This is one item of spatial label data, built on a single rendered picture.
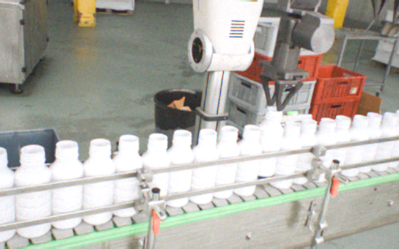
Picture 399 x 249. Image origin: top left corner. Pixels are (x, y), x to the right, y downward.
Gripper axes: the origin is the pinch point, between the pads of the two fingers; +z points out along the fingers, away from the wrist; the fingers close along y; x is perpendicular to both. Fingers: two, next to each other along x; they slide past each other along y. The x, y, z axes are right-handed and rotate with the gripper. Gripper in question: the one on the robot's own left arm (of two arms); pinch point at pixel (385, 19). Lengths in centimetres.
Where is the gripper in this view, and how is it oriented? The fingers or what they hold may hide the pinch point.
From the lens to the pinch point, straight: 138.1
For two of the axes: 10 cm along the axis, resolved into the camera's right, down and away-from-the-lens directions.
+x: -8.8, 0.8, -4.8
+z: -1.1, 9.3, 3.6
